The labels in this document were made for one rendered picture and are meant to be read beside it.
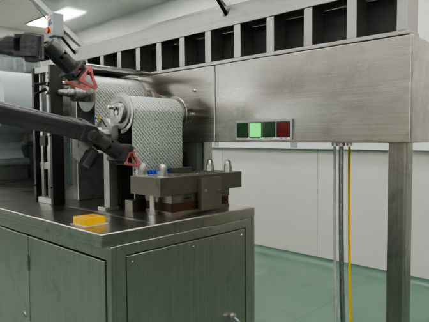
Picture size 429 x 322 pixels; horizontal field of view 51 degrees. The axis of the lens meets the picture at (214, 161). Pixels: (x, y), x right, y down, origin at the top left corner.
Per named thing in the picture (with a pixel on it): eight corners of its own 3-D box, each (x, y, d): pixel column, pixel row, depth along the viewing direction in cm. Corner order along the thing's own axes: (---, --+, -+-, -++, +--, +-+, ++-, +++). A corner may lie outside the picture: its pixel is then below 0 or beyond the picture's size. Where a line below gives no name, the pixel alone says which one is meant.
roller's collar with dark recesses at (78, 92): (68, 101, 178) (67, 85, 177) (82, 102, 182) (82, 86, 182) (76, 100, 173) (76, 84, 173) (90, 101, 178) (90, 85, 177)
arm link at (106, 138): (100, 130, 146) (93, 125, 150) (88, 147, 145) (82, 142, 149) (116, 140, 150) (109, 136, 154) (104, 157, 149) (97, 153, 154)
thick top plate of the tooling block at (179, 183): (130, 193, 154) (129, 175, 154) (211, 184, 183) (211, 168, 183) (160, 197, 143) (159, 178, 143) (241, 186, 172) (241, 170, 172)
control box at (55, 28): (43, 37, 201) (43, 14, 201) (58, 39, 205) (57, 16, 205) (49, 34, 196) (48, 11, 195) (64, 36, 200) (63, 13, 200)
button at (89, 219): (73, 223, 136) (73, 216, 136) (93, 220, 141) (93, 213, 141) (85, 227, 131) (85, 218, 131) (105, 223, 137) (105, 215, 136)
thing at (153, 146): (132, 179, 160) (131, 127, 159) (181, 175, 177) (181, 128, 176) (133, 179, 160) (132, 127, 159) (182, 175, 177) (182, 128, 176)
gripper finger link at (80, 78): (94, 95, 149) (74, 75, 144) (83, 96, 155) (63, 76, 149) (105, 80, 152) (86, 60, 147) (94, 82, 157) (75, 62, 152)
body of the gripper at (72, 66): (76, 77, 145) (60, 60, 141) (62, 80, 152) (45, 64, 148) (88, 63, 148) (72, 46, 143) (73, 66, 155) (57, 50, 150)
